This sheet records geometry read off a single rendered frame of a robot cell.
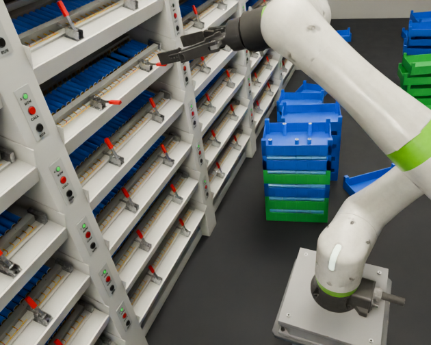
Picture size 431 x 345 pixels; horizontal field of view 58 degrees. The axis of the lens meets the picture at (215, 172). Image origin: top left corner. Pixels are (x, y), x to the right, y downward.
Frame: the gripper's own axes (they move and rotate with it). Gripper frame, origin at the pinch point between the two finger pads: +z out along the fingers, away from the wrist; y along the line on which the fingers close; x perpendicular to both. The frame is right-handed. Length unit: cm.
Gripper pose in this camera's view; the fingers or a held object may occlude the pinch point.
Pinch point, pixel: (175, 48)
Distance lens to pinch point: 107.5
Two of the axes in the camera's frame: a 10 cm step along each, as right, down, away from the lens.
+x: -3.1, -8.1, -5.0
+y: 3.7, -5.8, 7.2
